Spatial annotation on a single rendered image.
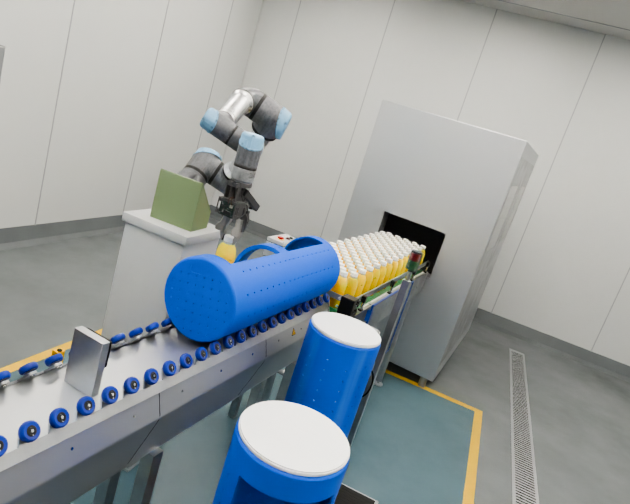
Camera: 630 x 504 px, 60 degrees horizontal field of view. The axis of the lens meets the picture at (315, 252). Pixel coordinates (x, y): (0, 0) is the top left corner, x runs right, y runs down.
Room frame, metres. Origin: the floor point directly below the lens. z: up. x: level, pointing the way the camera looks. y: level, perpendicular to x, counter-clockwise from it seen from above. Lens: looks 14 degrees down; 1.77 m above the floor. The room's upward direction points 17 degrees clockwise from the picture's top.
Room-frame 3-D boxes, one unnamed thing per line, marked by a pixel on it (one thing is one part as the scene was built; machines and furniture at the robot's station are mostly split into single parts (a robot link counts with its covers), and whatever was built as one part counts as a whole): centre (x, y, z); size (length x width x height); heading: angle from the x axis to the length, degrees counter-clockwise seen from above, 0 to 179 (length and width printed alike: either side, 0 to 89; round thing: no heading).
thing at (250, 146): (1.72, 0.29, 1.59); 0.09 x 0.08 x 0.11; 8
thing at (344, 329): (1.95, -0.20, 1.03); 0.28 x 0.28 x 0.01
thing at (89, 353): (1.24, 0.47, 1.00); 0.10 x 0.04 x 0.15; 68
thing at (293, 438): (1.16, -0.09, 1.03); 0.28 x 0.28 x 0.01
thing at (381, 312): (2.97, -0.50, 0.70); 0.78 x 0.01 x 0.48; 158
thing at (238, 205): (1.71, 0.29, 1.43); 0.09 x 0.08 x 0.12; 158
